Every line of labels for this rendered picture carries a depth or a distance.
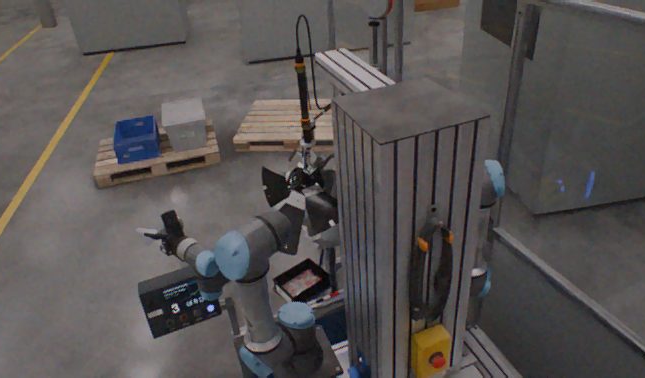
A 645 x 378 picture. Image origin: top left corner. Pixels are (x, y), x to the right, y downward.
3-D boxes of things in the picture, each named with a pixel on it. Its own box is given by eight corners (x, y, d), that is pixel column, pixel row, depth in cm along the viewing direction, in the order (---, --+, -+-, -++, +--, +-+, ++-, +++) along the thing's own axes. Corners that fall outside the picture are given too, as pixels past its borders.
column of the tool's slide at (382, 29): (377, 274, 353) (373, 15, 254) (388, 278, 349) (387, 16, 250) (374, 280, 348) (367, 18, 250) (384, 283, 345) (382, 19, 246)
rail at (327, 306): (413, 274, 240) (414, 261, 236) (418, 279, 237) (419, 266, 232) (233, 344, 213) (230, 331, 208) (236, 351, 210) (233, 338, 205)
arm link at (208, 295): (236, 287, 170) (231, 263, 164) (210, 306, 164) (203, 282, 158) (222, 277, 175) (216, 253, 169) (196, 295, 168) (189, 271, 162)
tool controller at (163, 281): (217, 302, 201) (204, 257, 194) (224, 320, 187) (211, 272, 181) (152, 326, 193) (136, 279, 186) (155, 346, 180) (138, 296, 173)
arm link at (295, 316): (324, 336, 168) (321, 308, 160) (296, 362, 160) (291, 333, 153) (299, 318, 175) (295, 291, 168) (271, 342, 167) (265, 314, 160)
